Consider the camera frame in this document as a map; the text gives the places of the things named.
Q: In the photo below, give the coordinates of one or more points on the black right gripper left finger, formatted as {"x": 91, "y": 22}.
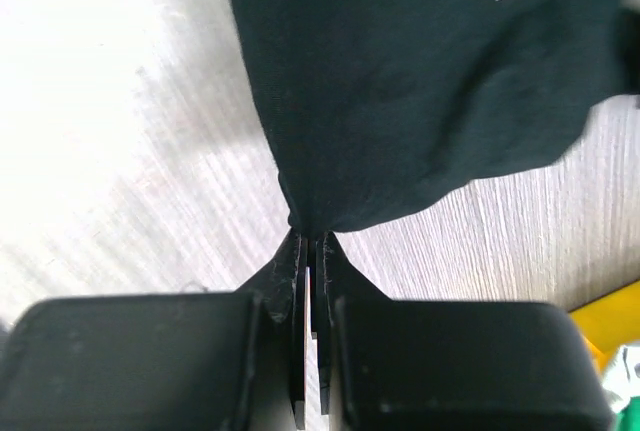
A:
{"x": 185, "y": 361}

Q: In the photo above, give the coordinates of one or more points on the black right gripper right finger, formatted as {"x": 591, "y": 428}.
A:
{"x": 388, "y": 364}

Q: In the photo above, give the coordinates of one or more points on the yellow plastic bin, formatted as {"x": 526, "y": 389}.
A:
{"x": 609, "y": 322}

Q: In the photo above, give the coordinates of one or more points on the white t shirt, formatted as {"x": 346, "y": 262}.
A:
{"x": 620, "y": 378}

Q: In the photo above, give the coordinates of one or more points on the black t shirt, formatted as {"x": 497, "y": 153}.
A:
{"x": 376, "y": 109}

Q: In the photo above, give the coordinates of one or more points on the green t shirt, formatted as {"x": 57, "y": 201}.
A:
{"x": 629, "y": 418}

